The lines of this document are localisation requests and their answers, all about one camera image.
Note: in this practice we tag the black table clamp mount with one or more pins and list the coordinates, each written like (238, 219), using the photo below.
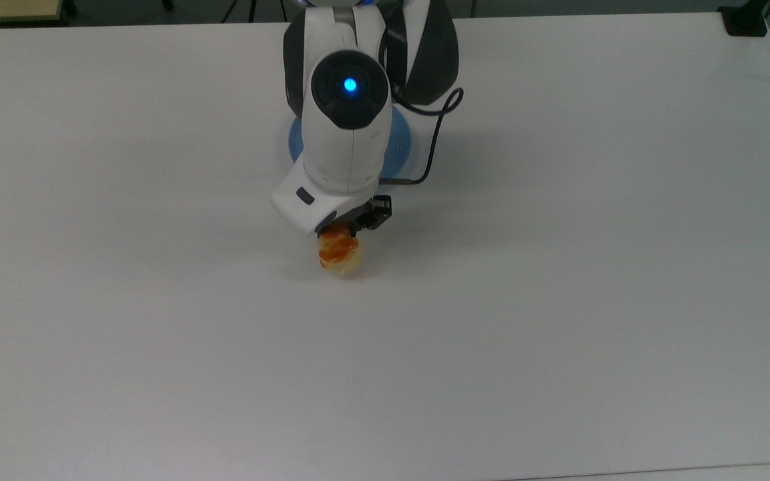
(744, 19)

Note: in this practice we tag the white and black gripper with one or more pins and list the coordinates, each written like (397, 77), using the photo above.
(311, 200)

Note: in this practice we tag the bread with orange topping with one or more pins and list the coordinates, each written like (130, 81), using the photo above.
(340, 255)

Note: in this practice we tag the blue round plate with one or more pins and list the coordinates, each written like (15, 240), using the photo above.
(398, 143)

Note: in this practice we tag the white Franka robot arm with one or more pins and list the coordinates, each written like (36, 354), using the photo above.
(351, 100)

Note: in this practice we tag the wooden desk edge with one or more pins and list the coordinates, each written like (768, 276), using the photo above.
(7, 9)

